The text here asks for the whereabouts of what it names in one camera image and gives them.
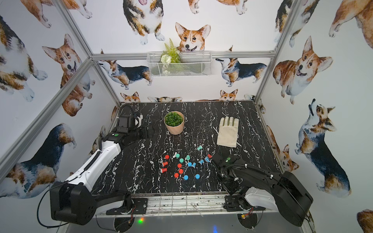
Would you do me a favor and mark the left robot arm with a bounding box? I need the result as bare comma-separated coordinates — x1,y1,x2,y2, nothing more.
49,113,155,225

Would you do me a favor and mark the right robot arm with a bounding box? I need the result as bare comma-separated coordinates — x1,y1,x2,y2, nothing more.
210,154,313,227

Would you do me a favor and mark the green succulent plant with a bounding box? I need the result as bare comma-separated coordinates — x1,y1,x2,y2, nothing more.
165,112,184,127

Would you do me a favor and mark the beige plant pot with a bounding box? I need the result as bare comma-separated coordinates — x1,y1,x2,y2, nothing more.
164,111,185,135

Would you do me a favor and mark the green fern with flower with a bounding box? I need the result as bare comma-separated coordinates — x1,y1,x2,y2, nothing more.
160,39,182,75

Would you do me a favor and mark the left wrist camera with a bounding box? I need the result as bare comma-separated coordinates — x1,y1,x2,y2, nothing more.
134,113,143,128

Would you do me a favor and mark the white wire wall basket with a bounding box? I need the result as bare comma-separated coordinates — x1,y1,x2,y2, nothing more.
147,51,212,77

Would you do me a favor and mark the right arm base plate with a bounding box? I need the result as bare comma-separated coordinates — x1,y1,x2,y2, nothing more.
223,195,265,212

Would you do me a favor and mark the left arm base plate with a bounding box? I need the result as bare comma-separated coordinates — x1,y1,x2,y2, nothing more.
106,198,148,216

